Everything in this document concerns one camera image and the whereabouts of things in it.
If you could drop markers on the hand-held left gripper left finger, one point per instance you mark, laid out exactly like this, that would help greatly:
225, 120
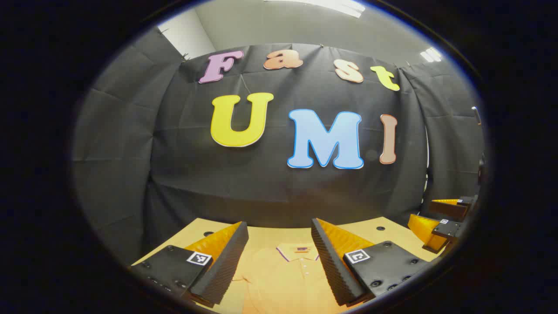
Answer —
226, 266

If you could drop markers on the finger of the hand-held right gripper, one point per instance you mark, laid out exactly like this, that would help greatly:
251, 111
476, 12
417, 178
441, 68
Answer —
449, 229
449, 210

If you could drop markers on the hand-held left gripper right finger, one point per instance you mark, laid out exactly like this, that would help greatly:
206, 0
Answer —
331, 270

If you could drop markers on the small ceiling light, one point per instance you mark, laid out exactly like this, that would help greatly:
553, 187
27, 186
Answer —
431, 54

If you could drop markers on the orange polo T-shirt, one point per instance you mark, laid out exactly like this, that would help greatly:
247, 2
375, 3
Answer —
283, 288

